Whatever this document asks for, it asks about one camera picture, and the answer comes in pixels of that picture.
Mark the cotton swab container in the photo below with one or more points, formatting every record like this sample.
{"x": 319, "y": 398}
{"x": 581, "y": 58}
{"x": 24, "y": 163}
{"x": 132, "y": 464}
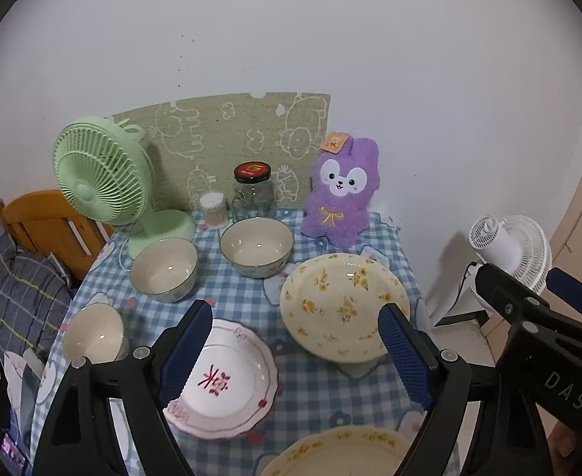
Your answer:
{"x": 213, "y": 213}

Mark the white standing fan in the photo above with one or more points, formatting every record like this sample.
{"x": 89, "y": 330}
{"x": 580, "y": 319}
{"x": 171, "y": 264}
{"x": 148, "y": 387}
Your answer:
{"x": 514, "y": 245}

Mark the green desk fan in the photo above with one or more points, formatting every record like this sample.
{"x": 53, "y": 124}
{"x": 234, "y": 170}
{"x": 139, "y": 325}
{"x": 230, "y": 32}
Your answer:
{"x": 95, "y": 178}

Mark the yellow floral plate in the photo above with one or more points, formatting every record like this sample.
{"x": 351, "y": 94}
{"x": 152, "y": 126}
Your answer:
{"x": 340, "y": 453}
{"x": 335, "y": 297}

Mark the grey plaid pillow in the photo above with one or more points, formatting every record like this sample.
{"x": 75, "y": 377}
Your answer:
{"x": 23, "y": 292}

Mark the green patterned wall mat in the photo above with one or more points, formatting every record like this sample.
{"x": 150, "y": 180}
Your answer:
{"x": 231, "y": 129}

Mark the blue checkered tablecloth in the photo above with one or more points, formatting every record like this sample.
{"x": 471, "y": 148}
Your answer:
{"x": 316, "y": 391}

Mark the pink-rimmed plate with red character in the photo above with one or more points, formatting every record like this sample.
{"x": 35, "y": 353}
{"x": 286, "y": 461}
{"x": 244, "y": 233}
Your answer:
{"x": 231, "y": 382}

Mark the purple plush bunny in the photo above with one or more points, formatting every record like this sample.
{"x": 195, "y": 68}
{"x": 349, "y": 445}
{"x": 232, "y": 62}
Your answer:
{"x": 338, "y": 208}

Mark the white bowl with green rim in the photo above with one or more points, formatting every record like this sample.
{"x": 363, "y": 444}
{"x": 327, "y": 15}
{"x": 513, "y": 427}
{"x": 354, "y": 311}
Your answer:
{"x": 256, "y": 243}
{"x": 164, "y": 270}
{"x": 95, "y": 332}

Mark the glass jar with black lid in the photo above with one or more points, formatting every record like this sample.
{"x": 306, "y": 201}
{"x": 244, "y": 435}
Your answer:
{"x": 254, "y": 198}

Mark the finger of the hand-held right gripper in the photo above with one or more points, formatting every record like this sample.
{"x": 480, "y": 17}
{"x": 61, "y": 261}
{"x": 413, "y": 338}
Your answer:
{"x": 504, "y": 292}
{"x": 574, "y": 292}

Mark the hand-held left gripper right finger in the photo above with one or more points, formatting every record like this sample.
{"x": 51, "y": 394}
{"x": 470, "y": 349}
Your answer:
{"x": 405, "y": 362}

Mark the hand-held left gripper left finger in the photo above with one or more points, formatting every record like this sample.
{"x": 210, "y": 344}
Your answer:
{"x": 187, "y": 352}

